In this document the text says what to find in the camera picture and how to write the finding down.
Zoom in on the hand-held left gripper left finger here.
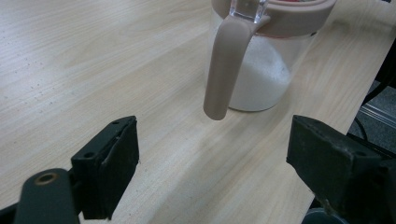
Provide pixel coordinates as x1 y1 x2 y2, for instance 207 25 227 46
70 115 140 221

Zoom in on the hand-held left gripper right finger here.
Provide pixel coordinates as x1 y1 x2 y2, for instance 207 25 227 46
286 114 387 219

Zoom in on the glass jar with beige handle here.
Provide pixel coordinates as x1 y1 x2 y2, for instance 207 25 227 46
203 0 339 121

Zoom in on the aluminium floor rail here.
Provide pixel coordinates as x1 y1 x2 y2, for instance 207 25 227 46
358 102 396 129

